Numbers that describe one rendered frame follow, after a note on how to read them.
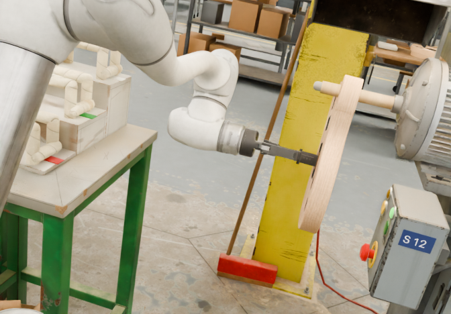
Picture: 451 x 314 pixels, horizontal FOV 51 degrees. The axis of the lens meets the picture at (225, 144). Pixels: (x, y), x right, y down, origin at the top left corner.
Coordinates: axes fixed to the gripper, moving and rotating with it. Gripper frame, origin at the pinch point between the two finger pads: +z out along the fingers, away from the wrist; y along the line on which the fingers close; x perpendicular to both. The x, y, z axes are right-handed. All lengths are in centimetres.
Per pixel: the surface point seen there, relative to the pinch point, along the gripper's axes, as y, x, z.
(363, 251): 22.6, -15.7, 14.1
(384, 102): 6.2, 18.3, 12.5
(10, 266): -43, -73, -103
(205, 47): -471, 89, -155
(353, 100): 16.1, 16.1, 4.2
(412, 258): 30.7, -12.8, 21.9
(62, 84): 8, 3, -71
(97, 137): -6, -10, -64
